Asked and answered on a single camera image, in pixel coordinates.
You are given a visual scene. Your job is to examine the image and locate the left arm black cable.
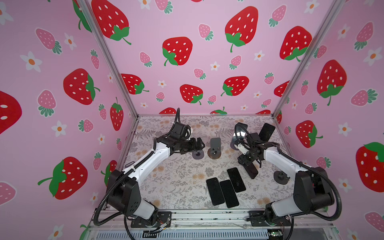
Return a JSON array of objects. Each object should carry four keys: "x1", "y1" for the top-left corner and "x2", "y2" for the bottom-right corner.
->
[{"x1": 92, "y1": 107, "x2": 182, "y2": 240}]

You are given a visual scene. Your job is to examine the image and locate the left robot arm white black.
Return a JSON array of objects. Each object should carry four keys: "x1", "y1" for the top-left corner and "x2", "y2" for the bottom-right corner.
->
[{"x1": 107, "y1": 135, "x2": 205, "y2": 221}]

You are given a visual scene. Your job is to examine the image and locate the white vent grille strip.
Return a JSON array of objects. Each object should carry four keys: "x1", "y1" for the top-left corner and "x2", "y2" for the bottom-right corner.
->
[{"x1": 95, "y1": 229, "x2": 271, "y2": 240}]

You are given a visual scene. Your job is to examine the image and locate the reflective phone blue edge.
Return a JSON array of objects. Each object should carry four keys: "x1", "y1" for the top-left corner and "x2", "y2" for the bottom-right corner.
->
[{"x1": 233, "y1": 122, "x2": 248, "y2": 142}]

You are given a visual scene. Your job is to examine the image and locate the dark stand near right wall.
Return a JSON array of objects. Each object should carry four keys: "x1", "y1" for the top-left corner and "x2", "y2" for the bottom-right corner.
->
[{"x1": 274, "y1": 171, "x2": 290, "y2": 185}]

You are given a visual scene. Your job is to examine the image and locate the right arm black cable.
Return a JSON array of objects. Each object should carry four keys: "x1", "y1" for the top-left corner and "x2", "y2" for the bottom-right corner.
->
[{"x1": 233, "y1": 122, "x2": 343, "y2": 222}]

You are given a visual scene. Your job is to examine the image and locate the grey stand under reflective phone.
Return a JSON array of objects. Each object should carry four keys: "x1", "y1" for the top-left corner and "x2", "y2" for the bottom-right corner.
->
[{"x1": 230, "y1": 142, "x2": 238, "y2": 151}]

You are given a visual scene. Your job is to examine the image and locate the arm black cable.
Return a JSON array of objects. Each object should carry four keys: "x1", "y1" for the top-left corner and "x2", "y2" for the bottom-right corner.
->
[
  {"x1": 92, "y1": 107, "x2": 182, "y2": 240},
  {"x1": 233, "y1": 122, "x2": 343, "y2": 222}
]

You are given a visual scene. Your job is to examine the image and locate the grey stand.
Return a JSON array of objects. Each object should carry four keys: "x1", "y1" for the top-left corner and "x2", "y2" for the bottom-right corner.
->
[
  {"x1": 124, "y1": 161, "x2": 135, "y2": 168},
  {"x1": 192, "y1": 150, "x2": 205, "y2": 160},
  {"x1": 230, "y1": 142, "x2": 238, "y2": 151}
]

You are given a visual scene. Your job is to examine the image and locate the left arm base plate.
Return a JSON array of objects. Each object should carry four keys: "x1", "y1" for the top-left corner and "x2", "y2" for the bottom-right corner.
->
[{"x1": 131, "y1": 211, "x2": 172, "y2": 228}]

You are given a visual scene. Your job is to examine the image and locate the aluminium front rail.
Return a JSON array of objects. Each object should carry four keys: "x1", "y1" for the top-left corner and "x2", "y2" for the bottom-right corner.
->
[{"x1": 89, "y1": 209, "x2": 334, "y2": 231}]

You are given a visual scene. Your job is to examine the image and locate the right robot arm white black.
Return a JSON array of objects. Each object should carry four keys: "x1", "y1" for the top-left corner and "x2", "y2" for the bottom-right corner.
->
[{"x1": 234, "y1": 131, "x2": 342, "y2": 221}]

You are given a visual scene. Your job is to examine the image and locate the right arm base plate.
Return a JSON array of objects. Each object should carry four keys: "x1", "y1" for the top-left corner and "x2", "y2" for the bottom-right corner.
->
[{"x1": 246, "y1": 211, "x2": 291, "y2": 227}]

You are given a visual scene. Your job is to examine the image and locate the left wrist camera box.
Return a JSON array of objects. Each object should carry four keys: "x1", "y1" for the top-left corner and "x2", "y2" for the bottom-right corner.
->
[{"x1": 169, "y1": 122, "x2": 192, "y2": 140}]

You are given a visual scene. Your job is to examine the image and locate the black phone wood stand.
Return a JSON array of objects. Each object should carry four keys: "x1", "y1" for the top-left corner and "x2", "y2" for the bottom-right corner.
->
[{"x1": 220, "y1": 180, "x2": 239, "y2": 208}]

